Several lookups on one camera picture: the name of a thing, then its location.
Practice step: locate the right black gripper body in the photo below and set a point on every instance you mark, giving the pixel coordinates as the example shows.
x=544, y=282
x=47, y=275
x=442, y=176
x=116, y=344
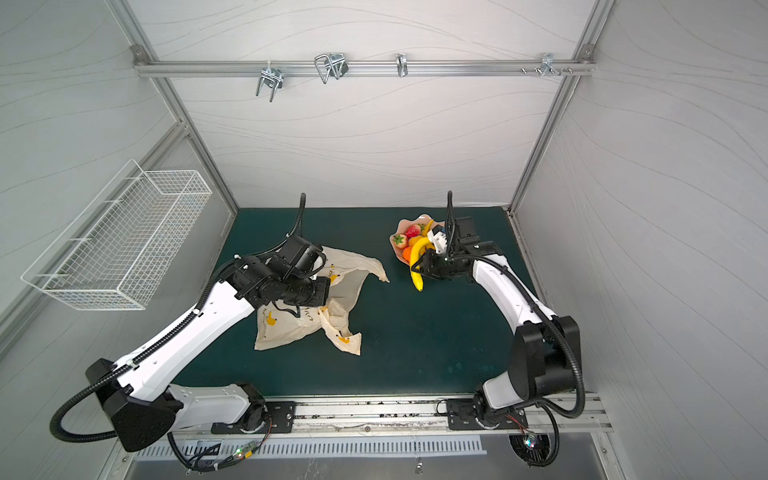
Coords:
x=429, y=264

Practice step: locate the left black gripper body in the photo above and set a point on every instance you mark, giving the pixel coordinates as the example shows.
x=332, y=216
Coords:
x=306, y=291

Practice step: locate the large yellow banana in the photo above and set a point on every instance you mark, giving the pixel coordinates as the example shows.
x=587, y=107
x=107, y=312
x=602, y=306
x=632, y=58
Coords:
x=417, y=250

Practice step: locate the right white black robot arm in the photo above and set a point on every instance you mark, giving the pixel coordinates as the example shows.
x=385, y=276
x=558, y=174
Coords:
x=545, y=369

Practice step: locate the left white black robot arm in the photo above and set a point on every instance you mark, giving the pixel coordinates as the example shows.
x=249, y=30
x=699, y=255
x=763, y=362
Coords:
x=138, y=393

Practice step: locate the pink scalloped fruit bowl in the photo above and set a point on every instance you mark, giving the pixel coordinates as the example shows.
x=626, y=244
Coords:
x=402, y=227

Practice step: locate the red strawberry top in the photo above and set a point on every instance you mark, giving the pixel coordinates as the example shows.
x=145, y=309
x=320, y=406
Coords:
x=413, y=231

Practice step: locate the pale red strawberry left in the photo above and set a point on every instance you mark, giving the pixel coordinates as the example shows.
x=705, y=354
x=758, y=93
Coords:
x=400, y=241

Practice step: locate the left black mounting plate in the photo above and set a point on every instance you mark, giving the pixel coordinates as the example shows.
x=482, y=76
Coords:
x=274, y=416

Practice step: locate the black mounting plate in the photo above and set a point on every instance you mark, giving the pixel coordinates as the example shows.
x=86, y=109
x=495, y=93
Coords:
x=274, y=416
x=464, y=414

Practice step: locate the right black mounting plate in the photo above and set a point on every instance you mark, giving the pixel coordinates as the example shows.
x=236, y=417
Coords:
x=464, y=414

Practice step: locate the metal hook clamp small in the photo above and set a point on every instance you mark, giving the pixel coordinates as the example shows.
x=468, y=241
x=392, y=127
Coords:
x=401, y=65

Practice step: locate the metal hook clamp left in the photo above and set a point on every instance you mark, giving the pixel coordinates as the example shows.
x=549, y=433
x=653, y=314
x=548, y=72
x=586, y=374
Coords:
x=270, y=79

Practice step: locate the metal hook clamp middle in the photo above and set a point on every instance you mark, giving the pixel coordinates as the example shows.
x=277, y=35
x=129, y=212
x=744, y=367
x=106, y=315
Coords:
x=331, y=65

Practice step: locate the aluminium top crossbar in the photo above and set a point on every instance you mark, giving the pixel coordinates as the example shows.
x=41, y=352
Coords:
x=357, y=68

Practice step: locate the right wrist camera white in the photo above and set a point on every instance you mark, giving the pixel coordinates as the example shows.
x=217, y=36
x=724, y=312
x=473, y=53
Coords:
x=438, y=238

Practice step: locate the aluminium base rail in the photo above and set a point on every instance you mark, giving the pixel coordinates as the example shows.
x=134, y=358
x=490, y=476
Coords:
x=379, y=415

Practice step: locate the white wire basket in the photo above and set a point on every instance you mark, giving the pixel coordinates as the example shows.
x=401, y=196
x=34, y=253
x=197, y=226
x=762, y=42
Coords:
x=114, y=254

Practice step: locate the white slotted cable duct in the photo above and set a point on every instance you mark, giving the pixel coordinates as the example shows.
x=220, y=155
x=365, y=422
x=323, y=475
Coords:
x=328, y=447

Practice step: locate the metal bracket clamp right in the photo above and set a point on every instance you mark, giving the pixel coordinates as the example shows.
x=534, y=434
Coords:
x=548, y=66

